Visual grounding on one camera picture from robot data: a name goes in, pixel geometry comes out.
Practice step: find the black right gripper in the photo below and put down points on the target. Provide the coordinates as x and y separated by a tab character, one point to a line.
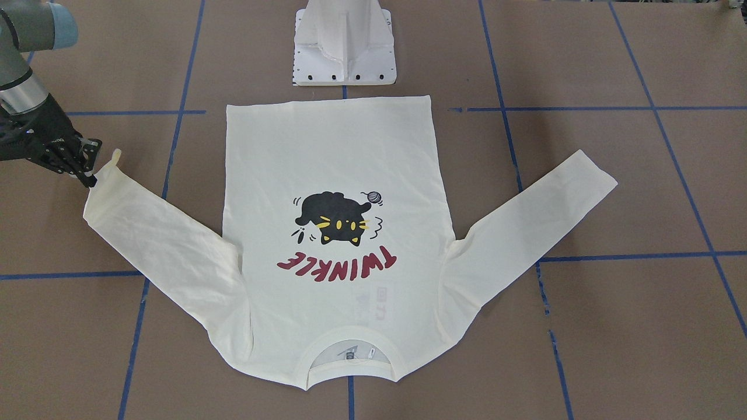
48	124

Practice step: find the cream long-sleeve cat shirt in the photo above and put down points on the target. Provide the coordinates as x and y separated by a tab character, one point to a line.
337	255

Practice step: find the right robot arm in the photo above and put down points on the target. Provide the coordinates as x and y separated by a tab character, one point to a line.
29	26

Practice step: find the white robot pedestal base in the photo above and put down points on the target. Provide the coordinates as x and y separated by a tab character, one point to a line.
343	43

